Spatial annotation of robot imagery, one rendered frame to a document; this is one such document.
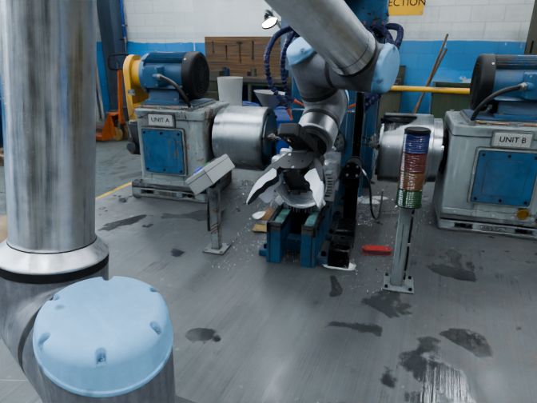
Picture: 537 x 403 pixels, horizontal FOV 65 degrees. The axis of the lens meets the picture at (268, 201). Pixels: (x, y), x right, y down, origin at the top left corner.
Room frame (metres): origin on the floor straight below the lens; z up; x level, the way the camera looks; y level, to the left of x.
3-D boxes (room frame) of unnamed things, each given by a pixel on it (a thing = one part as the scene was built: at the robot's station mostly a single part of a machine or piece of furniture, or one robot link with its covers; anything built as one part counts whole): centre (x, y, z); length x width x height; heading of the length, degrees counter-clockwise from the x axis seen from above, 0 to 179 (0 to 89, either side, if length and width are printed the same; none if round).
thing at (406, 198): (0.97, -0.35, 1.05); 0.06 x 0.06 x 0.04
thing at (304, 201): (1.27, -0.12, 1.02); 0.20 x 0.19 x 0.19; 164
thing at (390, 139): (1.48, -0.53, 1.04); 0.41 x 0.25 x 0.25; 74
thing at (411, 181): (0.97, -0.35, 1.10); 0.06 x 0.06 x 0.04
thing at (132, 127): (1.68, 0.53, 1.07); 0.08 x 0.07 x 0.20; 164
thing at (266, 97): (3.14, -0.02, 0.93); 0.25 x 0.24 x 0.25; 158
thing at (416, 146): (0.97, -0.35, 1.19); 0.06 x 0.06 x 0.04
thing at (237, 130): (1.67, 0.13, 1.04); 0.37 x 0.25 x 0.25; 74
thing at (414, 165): (0.97, -0.35, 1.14); 0.06 x 0.06 x 0.04
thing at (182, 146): (1.74, 0.36, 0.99); 0.35 x 0.31 x 0.37; 74
